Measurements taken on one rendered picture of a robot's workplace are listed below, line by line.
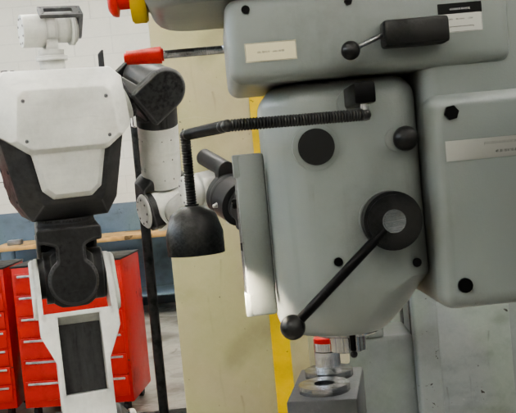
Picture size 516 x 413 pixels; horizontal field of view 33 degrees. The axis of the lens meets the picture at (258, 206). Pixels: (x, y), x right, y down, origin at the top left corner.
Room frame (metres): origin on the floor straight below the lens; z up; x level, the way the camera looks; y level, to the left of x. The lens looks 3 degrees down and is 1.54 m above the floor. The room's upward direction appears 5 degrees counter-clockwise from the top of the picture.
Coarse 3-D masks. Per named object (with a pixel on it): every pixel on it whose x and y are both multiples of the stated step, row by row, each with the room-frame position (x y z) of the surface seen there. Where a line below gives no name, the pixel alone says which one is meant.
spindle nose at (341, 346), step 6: (330, 342) 1.15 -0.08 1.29; (336, 342) 1.14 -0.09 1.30; (342, 342) 1.13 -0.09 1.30; (348, 342) 1.13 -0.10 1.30; (360, 342) 1.14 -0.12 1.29; (330, 348) 1.16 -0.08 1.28; (336, 348) 1.14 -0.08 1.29; (342, 348) 1.13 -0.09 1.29; (348, 348) 1.13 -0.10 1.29; (360, 348) 1.14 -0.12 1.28
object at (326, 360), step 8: (320, 344) 1.60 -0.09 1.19; (328, 344) 1.60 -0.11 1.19; (320, 352) 1.60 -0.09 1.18; (328, 352) 1.60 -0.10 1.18; (320, 360) 1.60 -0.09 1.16; (328, 360) 1.60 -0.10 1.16; (336, 360) 1.60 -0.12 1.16; (320, 368) 1.60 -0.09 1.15; (328, 368) 1.60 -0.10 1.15; (336, 368) 1.60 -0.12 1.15
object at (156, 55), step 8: (144, 48) 1.24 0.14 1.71; (152, 48) 1.24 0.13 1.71; (160, 48) 1.24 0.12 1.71; (184, 48) 1.25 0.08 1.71; (192, 48) 1.25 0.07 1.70; (200, 48) 1.24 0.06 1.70; (208, 48) 1.24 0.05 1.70; (216, 48) 1.25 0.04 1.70; (128, 56) 1.24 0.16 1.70; (136, 56) 1.24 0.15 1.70; (144, 56) 1.24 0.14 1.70; (152, 56) 1.24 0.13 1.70; (160, 56) 1.24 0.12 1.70; (168, 56) 1.24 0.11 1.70; (176, 56) 1.24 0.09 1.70; (184, 56) 1.25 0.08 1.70; (192, 56) 1.25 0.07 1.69; (128, 64) 1.24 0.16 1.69; (136, 64) 1.25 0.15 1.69
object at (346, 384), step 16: (352, 368) 1.61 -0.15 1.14; (304, 384) 1.52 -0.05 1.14; (320, 384) 1.54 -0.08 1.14; (336, 384) 1.50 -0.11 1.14; (352, 384) 1.54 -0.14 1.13; (288, 400) 1.48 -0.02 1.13; (304, 400) 1.47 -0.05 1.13; (320, 400) 1.47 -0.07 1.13; (336, 400) 1.46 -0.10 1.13; (352, 400) 1.46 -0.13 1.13
